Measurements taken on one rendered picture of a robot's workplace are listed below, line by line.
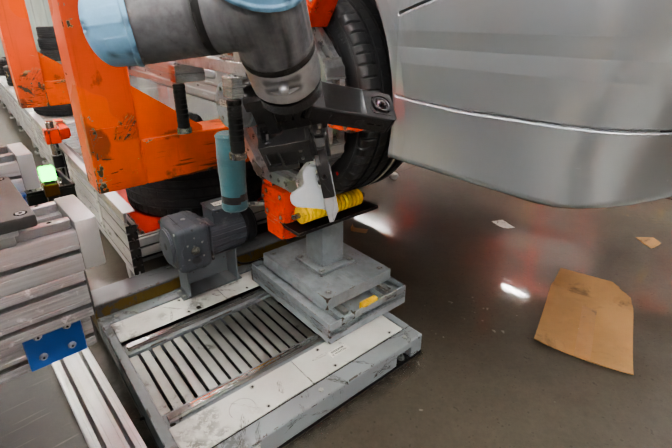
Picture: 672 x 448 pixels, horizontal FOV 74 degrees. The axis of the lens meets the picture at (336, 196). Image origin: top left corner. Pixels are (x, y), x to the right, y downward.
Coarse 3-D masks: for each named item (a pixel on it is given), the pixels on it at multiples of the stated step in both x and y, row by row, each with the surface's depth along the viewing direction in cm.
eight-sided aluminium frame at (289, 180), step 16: (320, 32) 113; (320, 48) 110; (320, 64) 109; (336, 64) 111; (336, 80) 112; (256, 128) 154; (256, 144) 153; (336, 144) 117; (256, 160) 148; (336, 160) 124; (272, 176) 142; (288, 176) 137
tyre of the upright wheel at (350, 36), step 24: (360, 0) 119; (336, 24) 114; (360, 24) 113; (360, 48) 111; (384, 48) 116; (360, 72) 112; (384, 72) 115; (360, 144) 118; (384, 144) 123; (336, 168) 129; (360, 168) 124; (384, 168) 134; (336, 192) 133
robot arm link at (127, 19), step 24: (96, 0) 37; (120, 0) 36; (144, 0) 36; (168, 0) 36; (192, 0) 36; (96, 24) 37; (120, 24) 37; (144, 24) 37; (168, 24) 37; (192, 24) 37; (96, 48) 38; (120, 48) 38; (144, 48) 38; (168, 48) 38; (192, 48) 39
